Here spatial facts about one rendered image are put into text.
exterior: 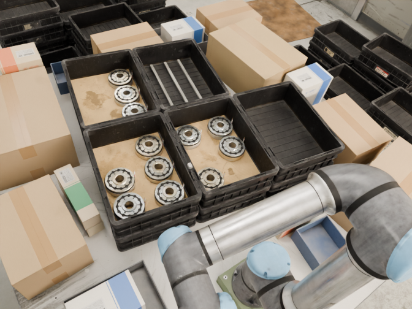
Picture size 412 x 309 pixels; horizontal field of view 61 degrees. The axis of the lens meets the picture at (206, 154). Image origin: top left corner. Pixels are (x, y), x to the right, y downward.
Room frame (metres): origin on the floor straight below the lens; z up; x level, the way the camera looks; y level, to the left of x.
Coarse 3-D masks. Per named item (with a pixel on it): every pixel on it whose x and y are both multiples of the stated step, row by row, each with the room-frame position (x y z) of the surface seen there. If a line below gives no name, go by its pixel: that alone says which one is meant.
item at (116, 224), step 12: (132, 120) 0.83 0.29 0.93; (84, 132) 0.74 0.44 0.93; (168, 132) 0.81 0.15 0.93; (180, 156) 0.71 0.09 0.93; (96, 168) 0.60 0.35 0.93; (192, 180) 0.62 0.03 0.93; (108, 204) 0.49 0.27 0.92; (168, 204) 0.52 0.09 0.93; (180, 204) 0.53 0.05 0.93; (132, 216) 0.46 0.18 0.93; (144, 216) 0.47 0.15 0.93
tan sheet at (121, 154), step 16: (112, 144) 0.78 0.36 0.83; (128, 144) 0.80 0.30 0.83; (96, 160) 0.70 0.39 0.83; (112, 160) 0.71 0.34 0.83; (128, 160) 0.72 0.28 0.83; (144, 160) 0.74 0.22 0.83; (144, 176) 0.67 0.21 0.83; (176, 176) 0.69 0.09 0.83; (144, 192) 0.60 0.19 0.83; (112, 208) 0.52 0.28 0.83; (128, 208) 0.53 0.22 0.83
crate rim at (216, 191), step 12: (228, 96) 1.06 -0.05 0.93; (180, 108) 0.94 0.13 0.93; (168, 120) 0.87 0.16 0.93; (252, 132) 0.89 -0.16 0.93; (180, 144) 0.77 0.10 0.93; (192, 168) 0.67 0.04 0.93; (276, 168) 0.74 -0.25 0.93; (240, 180) 0.66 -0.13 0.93; (252, 180) 0.67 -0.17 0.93; (204, 192) 0.59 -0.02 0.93; (216, 192) 0.60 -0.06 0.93
